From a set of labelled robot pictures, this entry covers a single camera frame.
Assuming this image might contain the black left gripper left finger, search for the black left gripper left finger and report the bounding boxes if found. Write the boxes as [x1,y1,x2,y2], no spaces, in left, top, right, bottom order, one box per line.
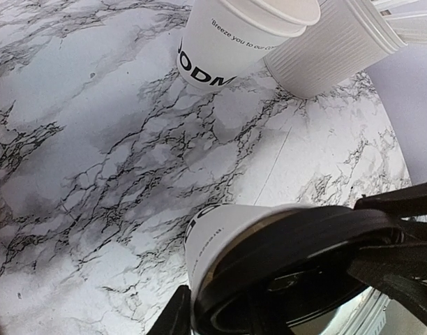
[147,285,192,335]

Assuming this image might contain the stacked white paper cups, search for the stacked white paper cups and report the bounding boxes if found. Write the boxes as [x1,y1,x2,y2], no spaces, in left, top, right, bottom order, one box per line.
[177,0,321,91]

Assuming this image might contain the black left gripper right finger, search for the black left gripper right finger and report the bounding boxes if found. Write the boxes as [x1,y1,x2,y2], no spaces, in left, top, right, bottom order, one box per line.
[347,182,427,325]

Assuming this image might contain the white ribbed cup holder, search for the white ribbed cup holder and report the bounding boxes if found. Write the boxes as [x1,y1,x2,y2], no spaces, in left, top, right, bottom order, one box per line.
[264,0,406,98]

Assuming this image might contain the black plastic cup lid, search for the black plastic cup lid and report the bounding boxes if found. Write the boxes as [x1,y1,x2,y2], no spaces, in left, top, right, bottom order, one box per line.
[191,206,403,334]

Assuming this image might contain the white paper coffee cup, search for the white paper coffee cup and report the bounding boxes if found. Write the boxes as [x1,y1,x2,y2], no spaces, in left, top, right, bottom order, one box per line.
[183,204,309,304]

